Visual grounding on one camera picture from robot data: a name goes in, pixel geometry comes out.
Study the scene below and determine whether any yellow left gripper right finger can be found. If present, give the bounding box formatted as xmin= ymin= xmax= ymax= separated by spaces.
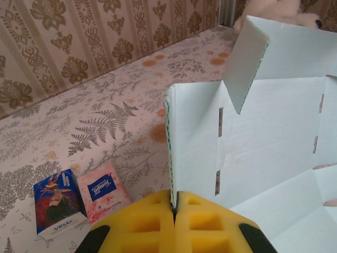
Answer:
xmin=173 ymin=191 xmax=277 ymax=253

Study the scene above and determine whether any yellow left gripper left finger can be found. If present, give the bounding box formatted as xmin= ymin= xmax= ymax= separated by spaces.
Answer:
xmin=78 ymin=189 xmax=176 ymax=253

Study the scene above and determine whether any mint green paper box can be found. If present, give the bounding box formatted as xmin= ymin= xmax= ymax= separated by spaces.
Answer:
xmin=164 ymin=15 xmax=337 ymax=253

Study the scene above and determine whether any pink tissue pack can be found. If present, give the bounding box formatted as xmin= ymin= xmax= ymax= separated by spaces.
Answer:
xmin=76 ymin=162 xmax=133 ymax=226

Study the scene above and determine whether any blue tissue pack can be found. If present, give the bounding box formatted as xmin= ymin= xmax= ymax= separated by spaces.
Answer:
xmin=33 ymin=168 xmax=89 ymax=240

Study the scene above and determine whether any white plush toy dog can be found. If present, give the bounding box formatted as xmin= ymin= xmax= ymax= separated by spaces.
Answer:
xmin=233 ymin=0 xmax=323 ymax=30

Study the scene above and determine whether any aluminium frame post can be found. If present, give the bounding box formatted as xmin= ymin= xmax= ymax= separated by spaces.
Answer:
xmin=220 ymin=0 xmax=235 ymax=27

